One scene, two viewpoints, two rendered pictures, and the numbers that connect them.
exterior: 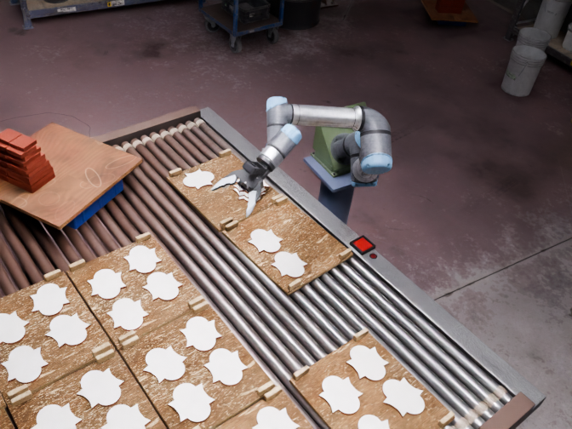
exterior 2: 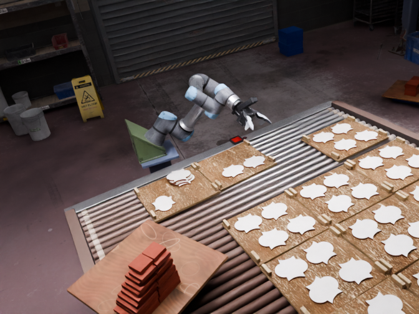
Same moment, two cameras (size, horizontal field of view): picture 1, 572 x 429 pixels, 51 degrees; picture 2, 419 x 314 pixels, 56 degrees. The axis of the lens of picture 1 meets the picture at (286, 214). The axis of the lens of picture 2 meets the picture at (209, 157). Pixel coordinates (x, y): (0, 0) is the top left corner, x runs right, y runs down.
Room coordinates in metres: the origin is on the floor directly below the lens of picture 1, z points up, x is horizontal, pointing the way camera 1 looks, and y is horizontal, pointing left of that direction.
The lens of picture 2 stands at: (1.14, 1.97, 2.32)
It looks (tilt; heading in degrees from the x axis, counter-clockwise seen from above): 32 degrees down; 290
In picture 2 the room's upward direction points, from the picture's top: 10 degrees counter-clockwise
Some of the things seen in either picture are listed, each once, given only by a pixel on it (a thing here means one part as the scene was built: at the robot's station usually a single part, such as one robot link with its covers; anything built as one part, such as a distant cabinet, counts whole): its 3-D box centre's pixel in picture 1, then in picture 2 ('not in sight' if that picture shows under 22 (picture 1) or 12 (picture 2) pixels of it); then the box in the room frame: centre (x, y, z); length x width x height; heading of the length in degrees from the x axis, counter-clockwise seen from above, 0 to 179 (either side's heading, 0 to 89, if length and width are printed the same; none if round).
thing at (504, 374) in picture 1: (331, 227); (216, 154); (1.89, -0.20, 0.89); 2.08 x 0.09 x 0.06; 42
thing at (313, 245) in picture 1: (287, 243); (234, 164); (1.72, -0.02, 0.93); 0.41 x 0.35 x 0.02; 45
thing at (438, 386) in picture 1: (292, 245); (232, 166); (1.74, -0.04, 0.90); 1.95 x 0.05 x 0.05; 42
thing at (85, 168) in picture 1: (55, 170); (148, 273); (1.88, 0.96, 1.03); 0.50 x 0.50 x 0.02; 67
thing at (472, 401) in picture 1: (301, 241); (228, 163); (1.77, -0.08, 0.90); 1.95 x 0.05 x 0.05; 42
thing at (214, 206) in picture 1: (225, 189); (176, 192); (2.01, 0.28, 0.93); 0.41 x 0.35 x 0.02; 44
